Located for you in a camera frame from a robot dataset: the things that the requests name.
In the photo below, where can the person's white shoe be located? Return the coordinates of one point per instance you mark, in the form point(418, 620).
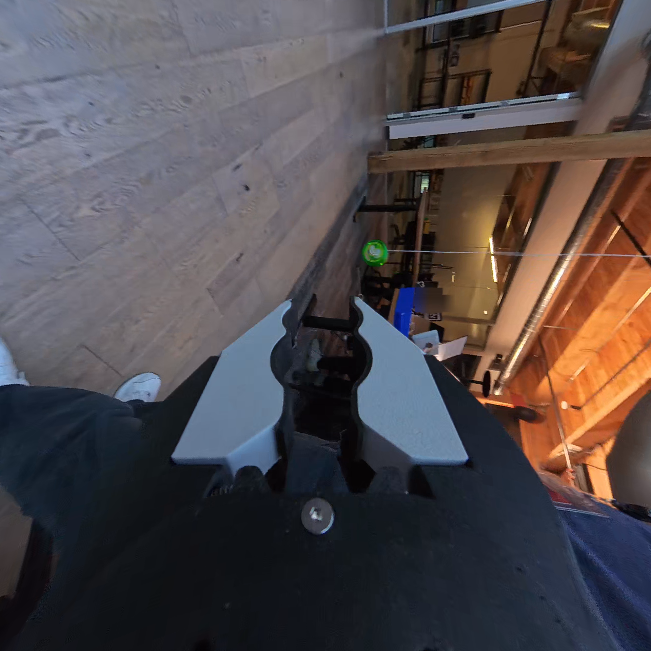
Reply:
point(140, 386)
point(10, 366)

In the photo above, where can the black disc fixture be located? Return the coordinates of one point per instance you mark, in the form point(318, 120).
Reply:
point(485, 382)

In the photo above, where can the ceiling light strip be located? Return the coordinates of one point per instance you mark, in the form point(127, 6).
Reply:
point(492, 259)

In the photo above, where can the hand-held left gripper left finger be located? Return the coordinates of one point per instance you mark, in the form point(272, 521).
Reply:
point(239, 407)

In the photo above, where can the black ceiling speaker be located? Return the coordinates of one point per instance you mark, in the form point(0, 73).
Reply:
point(526, 414)

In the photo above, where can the person's dark pants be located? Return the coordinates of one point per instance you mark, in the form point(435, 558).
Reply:
point(61, 432)

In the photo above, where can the wooden post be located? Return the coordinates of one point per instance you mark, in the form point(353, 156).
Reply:
point(508, 150)

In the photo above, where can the long wooden table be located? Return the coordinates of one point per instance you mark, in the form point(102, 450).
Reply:
point(420, 229)

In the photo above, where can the person's blue shirt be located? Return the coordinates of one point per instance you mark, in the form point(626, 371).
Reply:
point(615, 585)

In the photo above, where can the blue plastic bin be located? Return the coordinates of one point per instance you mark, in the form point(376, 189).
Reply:
point(408, 300)
point(402, 323)

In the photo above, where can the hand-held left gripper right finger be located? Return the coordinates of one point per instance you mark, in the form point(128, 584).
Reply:
point(402, 407)

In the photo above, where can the green yoyo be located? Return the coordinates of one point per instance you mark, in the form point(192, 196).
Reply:
point(375, 253)

